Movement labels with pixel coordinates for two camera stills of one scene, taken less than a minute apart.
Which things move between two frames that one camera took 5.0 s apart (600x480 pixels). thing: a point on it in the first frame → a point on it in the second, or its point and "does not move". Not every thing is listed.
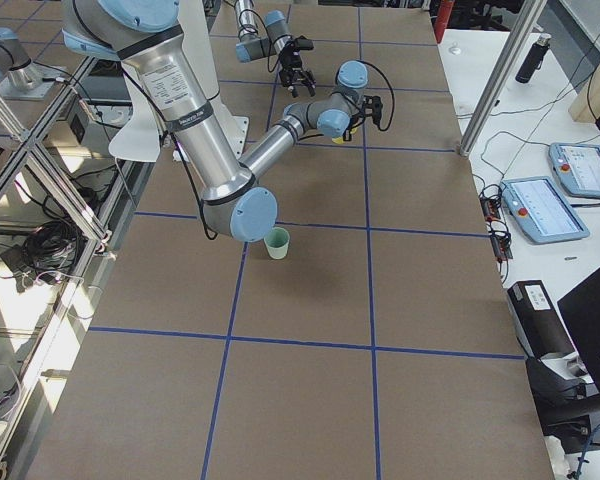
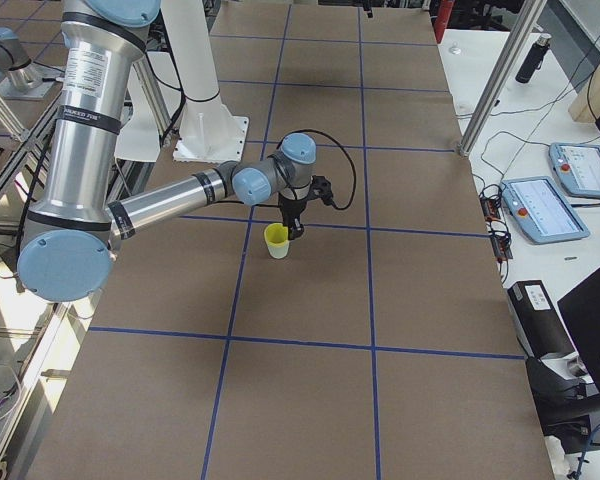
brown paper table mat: x=364 y=336 does not move
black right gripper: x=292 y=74 → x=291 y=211
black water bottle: x=533 y=59 does not move
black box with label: x=539 y=326 does not move
